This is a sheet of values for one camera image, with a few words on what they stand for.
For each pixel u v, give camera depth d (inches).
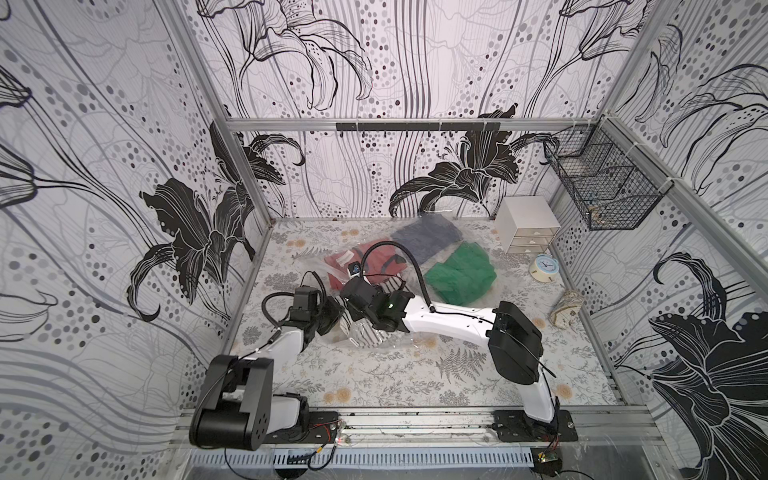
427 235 43.7
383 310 24.4
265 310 27.2
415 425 29.5
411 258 25.0
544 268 38.7
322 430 28.3
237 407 16.4
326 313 30.8
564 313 34.9
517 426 28.2
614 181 34.7
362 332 34.0
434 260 41.2
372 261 39.9
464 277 38.3
